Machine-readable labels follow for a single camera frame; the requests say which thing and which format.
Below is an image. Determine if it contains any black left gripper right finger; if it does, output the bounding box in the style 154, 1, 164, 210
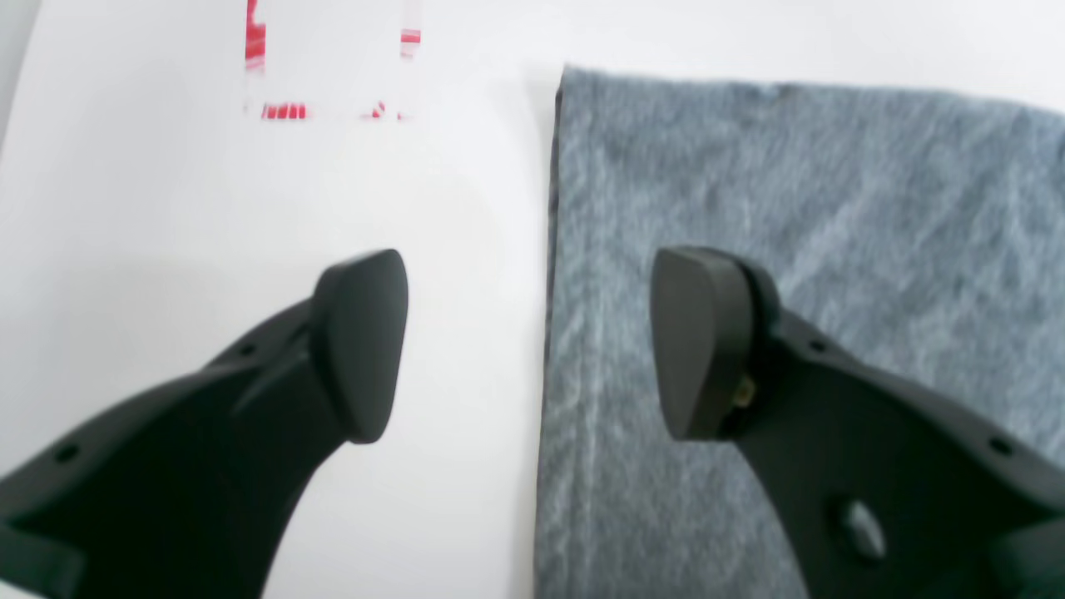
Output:
650, 246, 1064, 598

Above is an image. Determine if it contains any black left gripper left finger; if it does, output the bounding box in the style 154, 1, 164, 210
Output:
1, 250, 409, 598

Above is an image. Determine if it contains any grey T-shirt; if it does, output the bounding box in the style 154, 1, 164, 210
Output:
533, 67, 1063, 598

